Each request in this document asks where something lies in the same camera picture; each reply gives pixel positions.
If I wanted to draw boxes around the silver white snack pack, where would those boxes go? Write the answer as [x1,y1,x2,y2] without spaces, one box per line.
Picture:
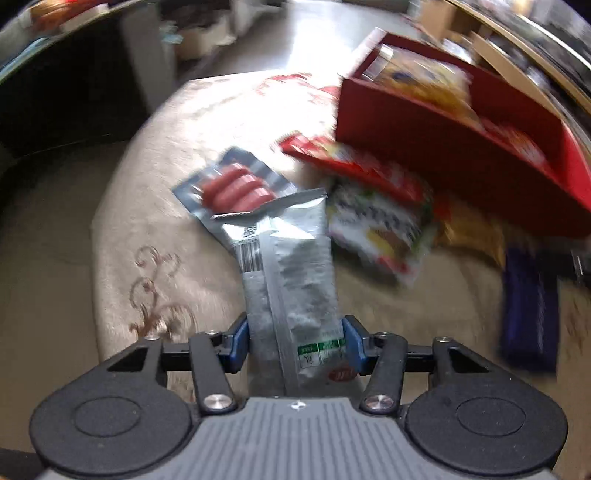
[213,189,362,398]

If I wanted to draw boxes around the Kaprons wafer packet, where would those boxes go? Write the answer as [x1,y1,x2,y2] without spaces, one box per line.
[327,181,437,285]

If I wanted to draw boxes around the gold brown snack packet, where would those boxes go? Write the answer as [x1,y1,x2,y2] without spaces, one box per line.
[435,201,506,269]

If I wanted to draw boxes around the blue wafer biscuit pack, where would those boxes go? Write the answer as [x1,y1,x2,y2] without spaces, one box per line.
[499,247,561,375]

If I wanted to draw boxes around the vacuum packed sausages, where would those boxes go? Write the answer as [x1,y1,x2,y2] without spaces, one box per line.
[172,147,297,233]

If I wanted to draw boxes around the red spicy strip packet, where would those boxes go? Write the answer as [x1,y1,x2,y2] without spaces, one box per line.
[277,133,432,204]

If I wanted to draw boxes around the red Trolli gummy bag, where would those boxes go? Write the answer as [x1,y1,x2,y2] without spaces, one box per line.
[482,119,548,169]

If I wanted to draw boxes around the red cardboard box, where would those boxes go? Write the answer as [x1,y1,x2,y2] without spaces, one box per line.
[335,28,590,240]

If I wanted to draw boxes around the clear yellow egg crisp bag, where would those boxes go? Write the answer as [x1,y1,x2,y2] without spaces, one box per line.
[362,44,483,130]

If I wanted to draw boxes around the floral beige tablecloth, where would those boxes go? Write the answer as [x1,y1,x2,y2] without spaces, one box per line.
[89,68,591,407]

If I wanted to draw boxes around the long dark side table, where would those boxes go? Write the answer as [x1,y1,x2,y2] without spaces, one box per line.
[1,1,176,182]

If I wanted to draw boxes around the white cardboard box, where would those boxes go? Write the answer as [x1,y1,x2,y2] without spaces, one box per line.
[174,11,236,61]

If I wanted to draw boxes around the wooden TV cabinet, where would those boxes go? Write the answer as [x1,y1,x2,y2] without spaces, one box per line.
[414,0,591,116]

